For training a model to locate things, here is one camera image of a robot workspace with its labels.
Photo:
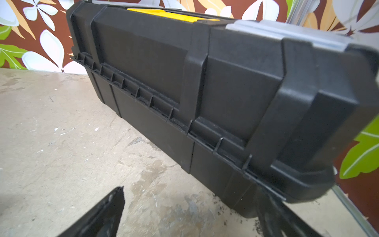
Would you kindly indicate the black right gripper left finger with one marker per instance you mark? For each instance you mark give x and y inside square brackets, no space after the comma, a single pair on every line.
[102,220]

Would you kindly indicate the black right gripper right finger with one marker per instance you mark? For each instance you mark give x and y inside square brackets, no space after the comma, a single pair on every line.
[277,220]

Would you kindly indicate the black plastic toolbox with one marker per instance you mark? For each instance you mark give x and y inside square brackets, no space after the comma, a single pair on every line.
[238,104]

